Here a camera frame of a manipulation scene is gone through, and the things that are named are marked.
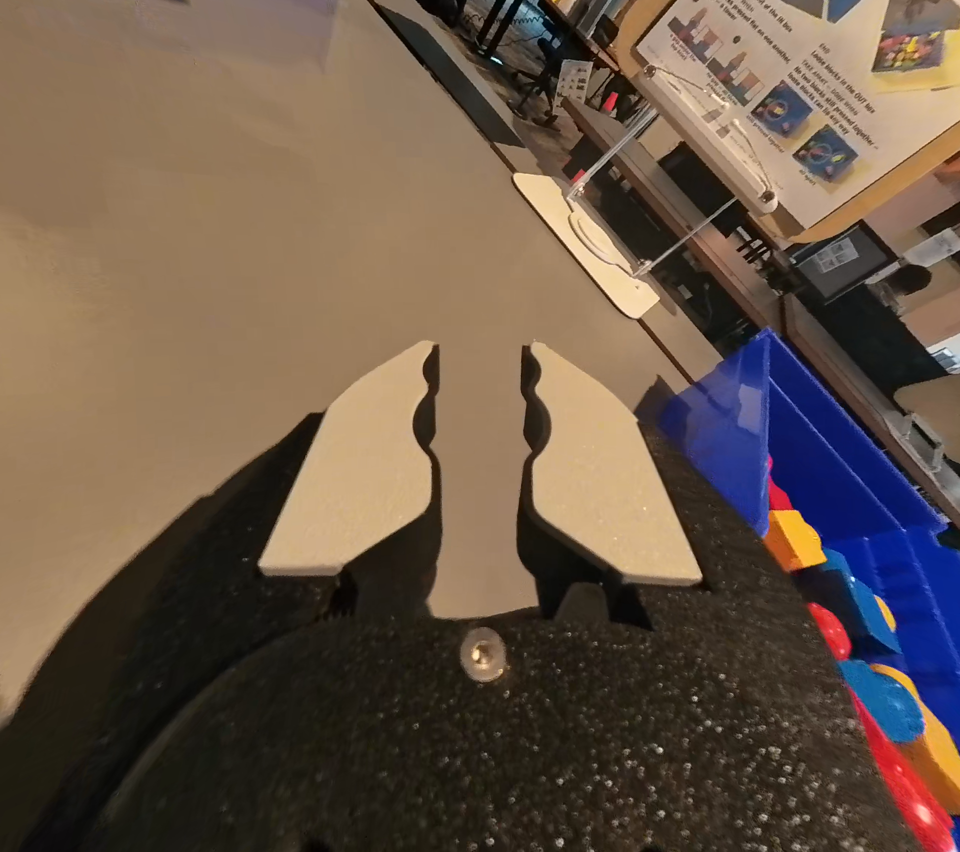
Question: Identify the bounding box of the white paper sign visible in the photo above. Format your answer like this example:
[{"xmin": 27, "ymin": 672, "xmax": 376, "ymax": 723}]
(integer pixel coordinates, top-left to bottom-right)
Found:
[{"xmin": 558, "ymin": 60, "xmax": 594, "ymax": 110}]

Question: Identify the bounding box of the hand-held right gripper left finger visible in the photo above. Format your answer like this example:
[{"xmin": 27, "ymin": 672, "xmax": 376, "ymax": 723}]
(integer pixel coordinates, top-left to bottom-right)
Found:
[{"xmin": 258, "ymin": 340, "xmax": 441, "ymax": 577}]

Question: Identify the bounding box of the white mat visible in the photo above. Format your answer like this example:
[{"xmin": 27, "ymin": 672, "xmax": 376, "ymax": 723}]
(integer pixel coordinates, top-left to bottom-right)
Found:
[{"xmin": 512, "ymin": 171, "xmax": 661, "ymax": 320}]

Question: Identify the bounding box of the instruction poster board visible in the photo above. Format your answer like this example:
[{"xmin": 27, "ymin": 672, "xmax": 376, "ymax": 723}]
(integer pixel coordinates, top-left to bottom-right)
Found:
[{"xmin": 611, "ymin": 0, "xmax": 960, "ymax": 245}]

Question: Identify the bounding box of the blue plastic bin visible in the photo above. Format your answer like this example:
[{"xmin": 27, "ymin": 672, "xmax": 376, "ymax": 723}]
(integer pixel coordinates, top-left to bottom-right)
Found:
[{"xmin": 658, "ymin": 328, "xmax": 960, "ymax": 852}]

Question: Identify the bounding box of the black mat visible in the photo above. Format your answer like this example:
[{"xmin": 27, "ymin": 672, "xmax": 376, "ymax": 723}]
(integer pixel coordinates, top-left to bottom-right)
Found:
[{"xmin": 375, "ymin": 4, "xmax": 526, "ymax": 149}]

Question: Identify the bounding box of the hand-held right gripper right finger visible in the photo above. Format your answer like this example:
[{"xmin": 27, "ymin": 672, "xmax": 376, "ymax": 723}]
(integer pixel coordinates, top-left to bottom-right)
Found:
[{"xmin": 521, "ymin": 340, "xmax": 704, "ymax": 586}]

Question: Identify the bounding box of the clear acrylic poster stand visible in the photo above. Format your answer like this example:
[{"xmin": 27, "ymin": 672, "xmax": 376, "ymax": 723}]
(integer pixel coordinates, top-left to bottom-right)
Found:
[{"xmin": 566, "ymin": 64, "xmax": 781, "ymax": 277}]

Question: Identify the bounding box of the pile of toy blocks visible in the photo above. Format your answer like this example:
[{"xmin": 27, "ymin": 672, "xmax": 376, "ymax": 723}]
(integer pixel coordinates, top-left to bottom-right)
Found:
[{"xmin": 761, "ymin": 458, "xmax": 960, "ymax": 852}]

